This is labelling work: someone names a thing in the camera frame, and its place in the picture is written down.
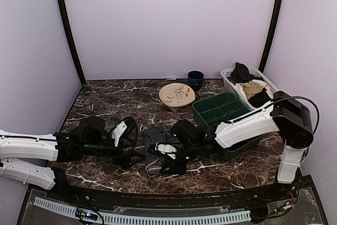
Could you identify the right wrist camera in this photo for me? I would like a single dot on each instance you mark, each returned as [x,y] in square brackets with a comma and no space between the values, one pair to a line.
[166,149]

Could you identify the right black frame post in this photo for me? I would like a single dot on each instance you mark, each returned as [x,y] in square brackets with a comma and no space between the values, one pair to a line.
[270,35]

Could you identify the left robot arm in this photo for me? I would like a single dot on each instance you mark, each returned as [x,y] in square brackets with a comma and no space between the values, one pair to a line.
[89,138]

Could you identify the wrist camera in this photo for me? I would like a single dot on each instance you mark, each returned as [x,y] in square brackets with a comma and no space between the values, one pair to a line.
[166,149]
[117,132]

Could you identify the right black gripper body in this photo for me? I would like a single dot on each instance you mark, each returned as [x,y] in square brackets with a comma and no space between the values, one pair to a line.
[191,154]

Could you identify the left black frame post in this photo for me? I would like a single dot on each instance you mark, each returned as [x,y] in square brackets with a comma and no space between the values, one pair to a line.
[70,40]

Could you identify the black front rail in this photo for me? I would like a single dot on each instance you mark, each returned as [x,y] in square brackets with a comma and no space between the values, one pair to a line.
[174,192]

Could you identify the green divided organizer tray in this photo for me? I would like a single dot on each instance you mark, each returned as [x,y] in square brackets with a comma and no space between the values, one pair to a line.
[220,108]

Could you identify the white slotted cable duct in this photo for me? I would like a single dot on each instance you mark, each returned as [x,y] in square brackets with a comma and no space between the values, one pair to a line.
[88,216]

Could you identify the beige garment in basket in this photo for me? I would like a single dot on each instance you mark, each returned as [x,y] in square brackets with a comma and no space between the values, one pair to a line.
[250,88]

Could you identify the dark blue mug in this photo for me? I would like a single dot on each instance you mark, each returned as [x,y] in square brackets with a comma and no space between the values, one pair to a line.
[195,80]

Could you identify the white plastic laundry basket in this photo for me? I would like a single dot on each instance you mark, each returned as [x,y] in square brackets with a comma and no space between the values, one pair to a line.
[229,86]

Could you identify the black garment in basket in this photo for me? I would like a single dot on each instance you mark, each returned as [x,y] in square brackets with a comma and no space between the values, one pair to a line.
[241,74]

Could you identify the navy striped underwear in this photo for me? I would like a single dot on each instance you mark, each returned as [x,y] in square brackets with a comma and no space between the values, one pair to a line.
[154,159]

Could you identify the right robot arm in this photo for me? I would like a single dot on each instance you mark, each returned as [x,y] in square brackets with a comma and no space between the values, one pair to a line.
[284,114]

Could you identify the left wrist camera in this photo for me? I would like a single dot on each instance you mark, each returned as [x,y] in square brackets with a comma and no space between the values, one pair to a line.
[117,132]

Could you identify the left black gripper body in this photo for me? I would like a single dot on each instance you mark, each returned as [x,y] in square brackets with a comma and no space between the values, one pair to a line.
[117,157]

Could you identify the black cloth in basket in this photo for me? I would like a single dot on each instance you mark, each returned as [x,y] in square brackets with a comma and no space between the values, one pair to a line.
[260,98]

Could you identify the beige floral plate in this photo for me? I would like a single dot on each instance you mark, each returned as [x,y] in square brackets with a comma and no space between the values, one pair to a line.
[177,95]

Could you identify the black frame post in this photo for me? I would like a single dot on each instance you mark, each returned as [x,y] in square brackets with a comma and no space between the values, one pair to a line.
[70,40]
[270,35]

